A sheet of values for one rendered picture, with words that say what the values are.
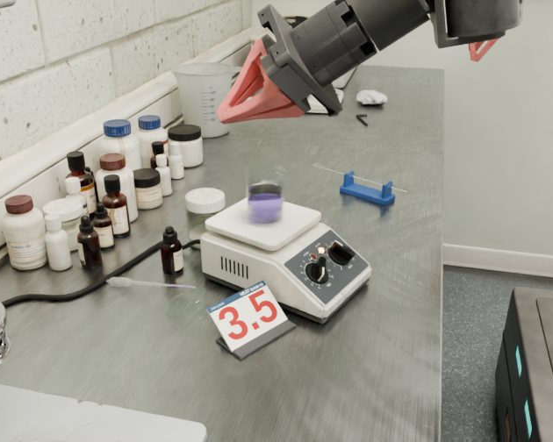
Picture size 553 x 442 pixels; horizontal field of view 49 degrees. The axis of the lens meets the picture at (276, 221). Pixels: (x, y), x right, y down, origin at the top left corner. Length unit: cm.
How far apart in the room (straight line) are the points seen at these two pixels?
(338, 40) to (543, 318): 115
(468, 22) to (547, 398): 95
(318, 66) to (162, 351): 38
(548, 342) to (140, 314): 97
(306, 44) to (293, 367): 36
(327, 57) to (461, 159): 178
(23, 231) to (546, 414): 98
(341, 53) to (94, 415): 42
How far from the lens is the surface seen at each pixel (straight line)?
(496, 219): 238
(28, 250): 92
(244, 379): 68
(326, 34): 52
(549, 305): 162
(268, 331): 74
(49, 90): 113
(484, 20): 52
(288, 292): 76
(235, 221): 81
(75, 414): 66
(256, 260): 77
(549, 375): 140
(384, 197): 108
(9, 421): 67
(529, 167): 231
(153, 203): 107
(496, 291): 234
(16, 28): 107
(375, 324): 77
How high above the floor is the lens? 120
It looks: 26 degrees down
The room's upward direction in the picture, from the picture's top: straight up
